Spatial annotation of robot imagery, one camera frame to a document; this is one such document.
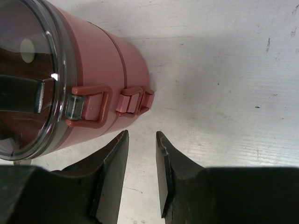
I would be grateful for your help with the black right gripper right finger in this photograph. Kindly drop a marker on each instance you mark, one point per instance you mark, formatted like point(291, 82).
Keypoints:
point(192, 194)

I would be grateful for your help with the pink lunch bowl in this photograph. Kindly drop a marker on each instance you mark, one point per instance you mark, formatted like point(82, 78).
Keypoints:
point(137, 79)
point(85, 106)

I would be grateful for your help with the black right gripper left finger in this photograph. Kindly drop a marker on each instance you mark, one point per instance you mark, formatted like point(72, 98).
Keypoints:
point(86, 192)

